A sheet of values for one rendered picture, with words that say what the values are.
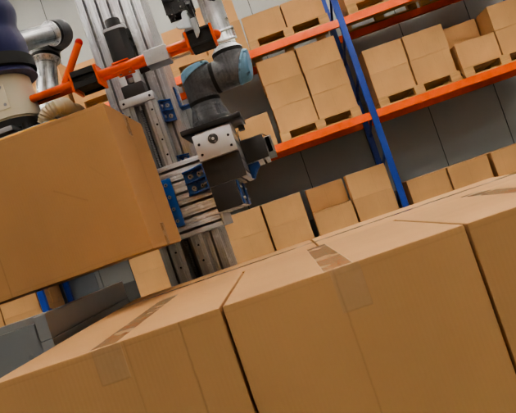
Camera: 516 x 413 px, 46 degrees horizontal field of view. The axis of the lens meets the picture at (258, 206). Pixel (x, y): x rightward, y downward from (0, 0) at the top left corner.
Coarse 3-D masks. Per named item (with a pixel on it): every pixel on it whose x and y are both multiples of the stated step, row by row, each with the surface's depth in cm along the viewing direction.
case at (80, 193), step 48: (0, 144) 160; (48, 144) 159; (96, 144) 158; (144, 144) 192; (0, 192) 159; (48, 192) 159; (96, 192) 158; (144, 192) 169; (0, 240) 159; (48, 240) 159; (96, 240) 158; (144, 240) 157; (0, 288) 159
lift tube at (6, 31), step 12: (0, 0) 176; (0, 12) 174; (12, 12) 179; (0, 24) 174; (12, 24) 179; (0, 36) 172; (12, 36) 175; (0, 48) 171; (12, 48) 174; (24, 48) 178; (0, 72) 171; (12, 72) 175; (24, 72) 178; (36, 72) 181
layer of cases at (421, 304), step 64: (448, 192) 193; (512, 192) 120; (320, 256) 122; (384, 256) 95; (448, 256) 95; (512, 256) 94; (128, 320) 127; (192, 320) 96; (256, 320) 96; (320, 320) 95; (384, 320) 95; (448, 320) 95; (512, 320) 94; (0, 384) 97; (64, 384) 97; (128, 384) 96; (192, 384) 96; (256, 384) 96; (320, 384) 95; (384, 384) 95; (448, 384) 94; (512, 384) 94
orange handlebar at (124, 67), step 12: (216, 36) 176; (168, 48) 175; (180, 48) 175; (120, 60) 175; (132, 60) 175; (144, 60) 175; (108, 72) 176; (120, 72) 177; (132, 72) 180; (60, 84) 176; (36, 96) 176; (48, 96) 177; (60, 96) 181
